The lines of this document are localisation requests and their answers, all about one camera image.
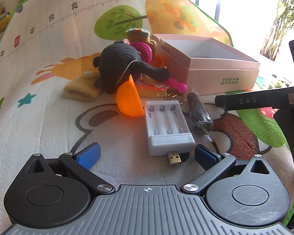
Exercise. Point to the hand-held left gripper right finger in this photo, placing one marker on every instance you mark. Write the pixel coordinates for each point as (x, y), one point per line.
(205, 154)

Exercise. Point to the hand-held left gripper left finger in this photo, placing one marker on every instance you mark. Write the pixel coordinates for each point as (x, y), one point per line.
(89, 155)

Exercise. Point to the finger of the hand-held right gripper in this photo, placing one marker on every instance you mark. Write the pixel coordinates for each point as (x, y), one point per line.
(247, 101)

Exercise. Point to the dark item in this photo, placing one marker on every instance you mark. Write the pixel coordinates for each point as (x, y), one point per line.
(198, 112)

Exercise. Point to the pink cardboard box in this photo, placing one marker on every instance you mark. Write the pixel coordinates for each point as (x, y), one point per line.
(210, 78)

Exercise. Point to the white battery charger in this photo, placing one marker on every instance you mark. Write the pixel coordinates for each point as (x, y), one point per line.
(161, 139)

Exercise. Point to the gold keyring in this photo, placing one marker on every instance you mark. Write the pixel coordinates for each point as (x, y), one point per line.
(178, 98)

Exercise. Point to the yellow knitted pouch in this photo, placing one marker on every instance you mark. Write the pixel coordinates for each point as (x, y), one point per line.
(80, 90)

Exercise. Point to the yellow and pink cake toy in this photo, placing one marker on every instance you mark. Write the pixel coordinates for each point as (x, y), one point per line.
(152, 89)

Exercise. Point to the black plush toy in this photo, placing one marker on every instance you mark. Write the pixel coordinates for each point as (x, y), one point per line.
(117, 61)

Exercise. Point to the pink plastic toy net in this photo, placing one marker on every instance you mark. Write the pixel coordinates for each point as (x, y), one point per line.
(142, 50)

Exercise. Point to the brown felt toy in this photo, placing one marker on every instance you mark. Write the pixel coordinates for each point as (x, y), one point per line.
(139, 35)

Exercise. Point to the palm plant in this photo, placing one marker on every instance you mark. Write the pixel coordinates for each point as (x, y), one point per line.
(284, 17)

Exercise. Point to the printed play mat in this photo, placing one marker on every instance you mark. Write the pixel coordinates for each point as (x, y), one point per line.
(51, 53)

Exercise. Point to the black window frame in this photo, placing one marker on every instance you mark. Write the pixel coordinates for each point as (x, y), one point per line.
(218, 12)

